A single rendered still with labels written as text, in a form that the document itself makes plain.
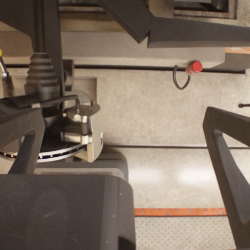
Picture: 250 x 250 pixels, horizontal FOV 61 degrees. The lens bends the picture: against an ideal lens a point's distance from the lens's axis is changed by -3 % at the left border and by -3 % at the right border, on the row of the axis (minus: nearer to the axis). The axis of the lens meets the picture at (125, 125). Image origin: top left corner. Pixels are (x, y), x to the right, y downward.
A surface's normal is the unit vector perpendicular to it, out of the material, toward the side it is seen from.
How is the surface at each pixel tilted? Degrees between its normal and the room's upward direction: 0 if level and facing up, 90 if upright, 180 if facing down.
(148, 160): 0
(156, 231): 0
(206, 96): 0
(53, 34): 9
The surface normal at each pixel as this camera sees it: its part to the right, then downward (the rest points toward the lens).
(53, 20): 0.00, 0.24
